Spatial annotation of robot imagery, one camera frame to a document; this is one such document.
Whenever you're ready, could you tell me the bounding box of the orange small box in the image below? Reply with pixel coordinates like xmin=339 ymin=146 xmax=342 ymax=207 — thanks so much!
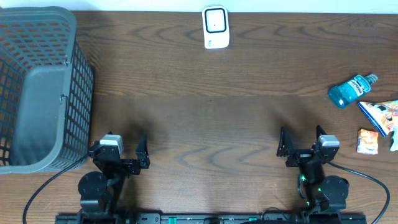
xmin=357 ymin=129 xmax=379 ymax=155

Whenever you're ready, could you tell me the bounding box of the yellow snack bag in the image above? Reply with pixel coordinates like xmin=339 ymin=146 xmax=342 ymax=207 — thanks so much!
xmin=358 ymin=100 xmax=397 ymax=137

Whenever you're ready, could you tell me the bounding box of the white barcode scanner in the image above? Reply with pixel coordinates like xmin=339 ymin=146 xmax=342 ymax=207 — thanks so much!
xmin=201 ymin=6 xmax=230 ymax=49

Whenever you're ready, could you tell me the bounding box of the teal mouthwash bottle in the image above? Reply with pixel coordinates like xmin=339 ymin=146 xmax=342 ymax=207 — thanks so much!
xmin=328 ymin=73 xmax=378 ymax=109

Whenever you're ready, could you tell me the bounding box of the grey plastic shopping basket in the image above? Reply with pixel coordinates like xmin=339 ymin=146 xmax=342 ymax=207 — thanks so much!
xmin=1 ymin=7 xmax=94 ymax=174

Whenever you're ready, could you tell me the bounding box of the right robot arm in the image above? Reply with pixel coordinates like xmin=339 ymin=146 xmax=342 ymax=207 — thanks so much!
xmin=276 ymin=126 xmax=349 ymax=213

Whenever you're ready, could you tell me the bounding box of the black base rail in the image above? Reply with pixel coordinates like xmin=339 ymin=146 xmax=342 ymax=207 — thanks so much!
xmin=55 ymin=211 xmax=368 ymax=224

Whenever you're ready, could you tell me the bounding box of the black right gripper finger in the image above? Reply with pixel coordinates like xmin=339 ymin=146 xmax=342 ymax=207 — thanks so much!
xmin=276 ymin=126 xmax=295 ymax=157
xmin=316 ymin=125 xmax=326 ymax=139

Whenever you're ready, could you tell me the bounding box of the light teal pouch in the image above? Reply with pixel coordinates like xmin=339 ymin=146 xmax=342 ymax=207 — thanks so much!
xmin=390 ymin=123 xmax=398 ymax=152

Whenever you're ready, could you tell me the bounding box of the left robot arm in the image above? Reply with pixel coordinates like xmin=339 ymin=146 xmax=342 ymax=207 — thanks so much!
xmin=77 ymin=133 xmax=150 ymax=224

